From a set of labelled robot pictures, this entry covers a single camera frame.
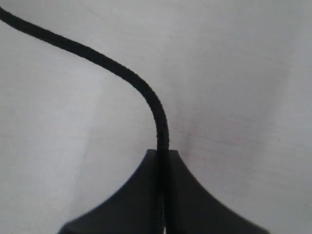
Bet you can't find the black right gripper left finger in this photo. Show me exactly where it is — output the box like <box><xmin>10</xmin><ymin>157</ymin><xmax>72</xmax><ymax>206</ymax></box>
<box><xmin>60</xmin><ymin>150</ymin><xmax>160</xmax><ymax>234</ymax></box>

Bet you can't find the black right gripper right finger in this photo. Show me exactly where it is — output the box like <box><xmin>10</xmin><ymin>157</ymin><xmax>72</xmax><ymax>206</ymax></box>
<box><xmin>167</xmin><ymin>150</ymin><xmax>267</xmax><ymax>234</ymax></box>

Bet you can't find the black cable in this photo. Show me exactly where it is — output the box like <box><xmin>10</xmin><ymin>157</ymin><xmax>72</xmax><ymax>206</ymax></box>
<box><xmin>0</xmin><ymin>6</ymin><xmax>169</xmax><ymax>234</ymax></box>

